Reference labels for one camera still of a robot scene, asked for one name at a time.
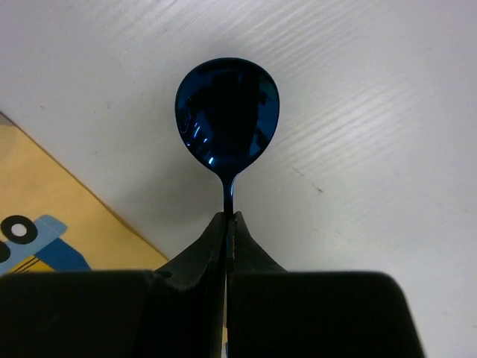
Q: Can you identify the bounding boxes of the blue metal spoon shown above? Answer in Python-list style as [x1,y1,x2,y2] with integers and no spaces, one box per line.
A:
[173,57,280,358]

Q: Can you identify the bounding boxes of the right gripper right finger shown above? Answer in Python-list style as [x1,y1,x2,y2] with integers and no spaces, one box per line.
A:
[227,213,424,357]

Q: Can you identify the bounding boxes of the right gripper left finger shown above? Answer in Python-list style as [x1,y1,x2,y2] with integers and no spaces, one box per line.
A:
[1,213,227,357]

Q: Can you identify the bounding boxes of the yellow car-print cloth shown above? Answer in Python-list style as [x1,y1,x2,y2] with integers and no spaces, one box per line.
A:
[1,116,167,274]

